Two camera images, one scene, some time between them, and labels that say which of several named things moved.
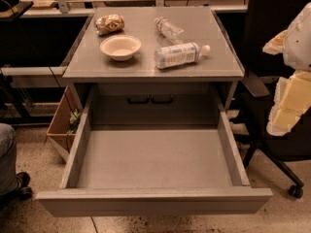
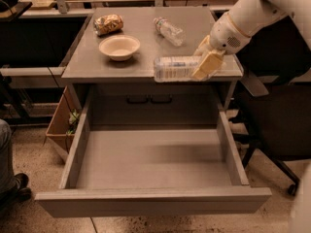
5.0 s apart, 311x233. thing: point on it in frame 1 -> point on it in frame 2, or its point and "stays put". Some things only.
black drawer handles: x=151 y=99 stays put
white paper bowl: x=120 y=47 stays put
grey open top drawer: x=154 y=170 stays put
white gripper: x=301 y=43 -> x=224 y=36
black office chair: x=269 y=10 stays put
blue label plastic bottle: x=174 y=54 -> x=178 y=69
